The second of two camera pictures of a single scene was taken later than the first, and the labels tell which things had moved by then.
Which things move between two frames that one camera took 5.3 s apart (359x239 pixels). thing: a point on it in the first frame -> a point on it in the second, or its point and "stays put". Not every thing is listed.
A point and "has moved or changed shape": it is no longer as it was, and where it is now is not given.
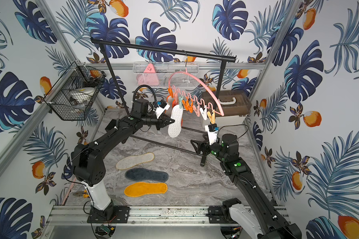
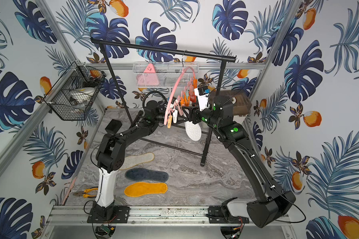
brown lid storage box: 226,107 stays put
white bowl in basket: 83,94 stays put
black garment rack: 223,58 stays put
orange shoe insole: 139,188 stays put
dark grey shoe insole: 143,174 stays put
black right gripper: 206,145 -> 195,113
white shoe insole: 175,127 -> 193,131
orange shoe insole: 129,162 stays put
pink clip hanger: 191,104 has moved or changed shape
